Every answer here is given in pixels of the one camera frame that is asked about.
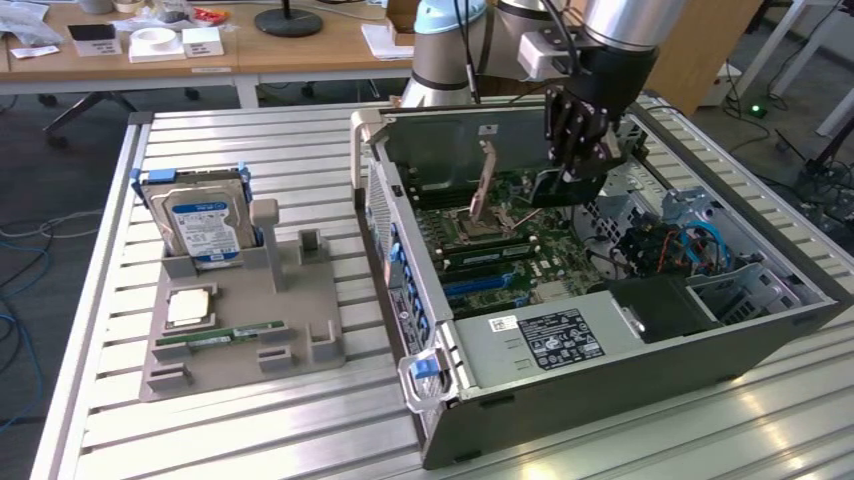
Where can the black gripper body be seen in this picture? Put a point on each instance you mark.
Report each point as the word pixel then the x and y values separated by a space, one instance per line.
pixel 614 80

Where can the black plastic air shroud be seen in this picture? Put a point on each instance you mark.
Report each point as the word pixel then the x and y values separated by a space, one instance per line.
pixel 661 305

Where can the CPU socket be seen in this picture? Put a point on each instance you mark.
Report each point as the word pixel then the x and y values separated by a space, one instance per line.
pixel 461 225

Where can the black round lamp base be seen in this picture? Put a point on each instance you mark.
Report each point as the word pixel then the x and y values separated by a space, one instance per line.
pixel 289 22

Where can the silver chipset heatsink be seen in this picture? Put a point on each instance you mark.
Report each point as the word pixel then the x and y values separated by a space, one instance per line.
pixel 556 291

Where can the white box with red button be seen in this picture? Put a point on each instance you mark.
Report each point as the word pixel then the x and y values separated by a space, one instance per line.
pixel 728 85

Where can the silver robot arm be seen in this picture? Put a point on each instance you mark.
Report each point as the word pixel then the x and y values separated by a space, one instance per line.
pixel 454 60

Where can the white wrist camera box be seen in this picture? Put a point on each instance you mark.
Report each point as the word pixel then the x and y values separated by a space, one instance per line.
pixel 540 55

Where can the white card with red print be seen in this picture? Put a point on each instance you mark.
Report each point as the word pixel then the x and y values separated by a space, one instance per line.
pixel 35 52

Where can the white table frame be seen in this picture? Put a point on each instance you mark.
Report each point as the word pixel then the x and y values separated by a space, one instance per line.
pixel 772 45

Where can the red and white packet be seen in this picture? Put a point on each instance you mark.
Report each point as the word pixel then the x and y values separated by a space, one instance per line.
pixel 209 16

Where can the silver perforated drive cage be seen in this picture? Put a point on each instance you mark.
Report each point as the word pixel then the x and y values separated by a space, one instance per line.
pixel 628 205

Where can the brown cardboard box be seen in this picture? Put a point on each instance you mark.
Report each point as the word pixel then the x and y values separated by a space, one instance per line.
pixel 402 17

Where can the beige tape roll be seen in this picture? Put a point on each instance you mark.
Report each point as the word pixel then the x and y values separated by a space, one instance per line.
pixel 127 6

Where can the black graphics card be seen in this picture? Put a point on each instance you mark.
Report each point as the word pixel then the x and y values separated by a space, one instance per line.
pixel 568 192

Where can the device with green light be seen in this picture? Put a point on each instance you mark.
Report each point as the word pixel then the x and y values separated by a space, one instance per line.
pixel 759 110

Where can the blue case latch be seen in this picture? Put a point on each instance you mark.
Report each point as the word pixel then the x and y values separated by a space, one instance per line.
pixel 424 369

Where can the white tape roll on base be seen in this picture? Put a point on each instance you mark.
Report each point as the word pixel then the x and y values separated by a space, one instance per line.
pixel 157 45

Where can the wooden cabinet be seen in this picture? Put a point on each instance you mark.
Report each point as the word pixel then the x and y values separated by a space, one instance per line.
pixel 715 50

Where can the grey power supply unit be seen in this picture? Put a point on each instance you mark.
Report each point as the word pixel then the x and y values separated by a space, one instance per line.
pixel 508 360

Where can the grey cup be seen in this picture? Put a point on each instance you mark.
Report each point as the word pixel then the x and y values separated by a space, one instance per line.
pixel 97 6

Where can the black chair base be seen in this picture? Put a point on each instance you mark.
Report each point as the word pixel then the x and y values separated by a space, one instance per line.
pixel 75 115

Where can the white paper stack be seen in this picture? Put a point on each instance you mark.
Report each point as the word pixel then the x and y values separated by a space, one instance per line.
pixel 388 45

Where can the grey parts rack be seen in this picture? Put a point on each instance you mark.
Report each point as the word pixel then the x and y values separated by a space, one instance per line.
pixel 267 310

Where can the hard disk with blue carrier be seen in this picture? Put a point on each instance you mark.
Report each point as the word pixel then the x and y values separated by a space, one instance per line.
pixel 201 225

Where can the silver disk bay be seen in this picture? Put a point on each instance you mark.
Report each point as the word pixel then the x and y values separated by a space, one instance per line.
pixel 755 295

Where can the plain white box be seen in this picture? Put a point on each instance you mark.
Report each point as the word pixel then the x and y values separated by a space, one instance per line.
pixel 202 42

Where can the white box with black top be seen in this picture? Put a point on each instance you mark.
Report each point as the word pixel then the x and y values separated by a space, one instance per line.
pixel 95 40

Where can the green motherboard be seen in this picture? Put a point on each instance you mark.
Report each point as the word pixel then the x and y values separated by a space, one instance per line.
pixel 568 250

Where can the dark grey PC case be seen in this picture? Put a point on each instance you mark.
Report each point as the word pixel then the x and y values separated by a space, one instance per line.
pixel 601 400

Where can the silver CPU chip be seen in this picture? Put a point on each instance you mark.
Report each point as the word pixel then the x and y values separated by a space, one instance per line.
pixel 189 306

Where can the clear plastic bag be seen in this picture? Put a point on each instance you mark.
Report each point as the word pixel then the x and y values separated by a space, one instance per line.
pixel 27 25

